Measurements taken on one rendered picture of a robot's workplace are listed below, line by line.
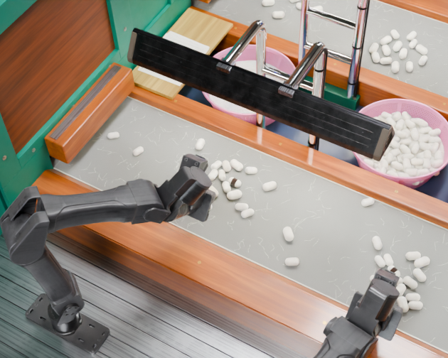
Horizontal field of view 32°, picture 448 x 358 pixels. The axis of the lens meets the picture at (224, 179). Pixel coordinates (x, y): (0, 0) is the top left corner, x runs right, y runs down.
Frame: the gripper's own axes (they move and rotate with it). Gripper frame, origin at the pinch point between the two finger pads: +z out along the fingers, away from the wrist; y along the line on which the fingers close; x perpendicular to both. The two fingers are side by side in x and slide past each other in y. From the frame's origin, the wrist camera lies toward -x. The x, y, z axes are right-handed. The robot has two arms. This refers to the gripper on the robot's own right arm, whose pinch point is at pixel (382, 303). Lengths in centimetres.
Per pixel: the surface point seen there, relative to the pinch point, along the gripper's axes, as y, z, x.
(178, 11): 89, 48, -37
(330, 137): 22.1, -2.7, -29.4
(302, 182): 31.5, 24.9, -11.1
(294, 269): 21.8, 7.0, 4.0
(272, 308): 21.0, -4.2, 10.2
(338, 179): 23.7, 26.6, -14.8
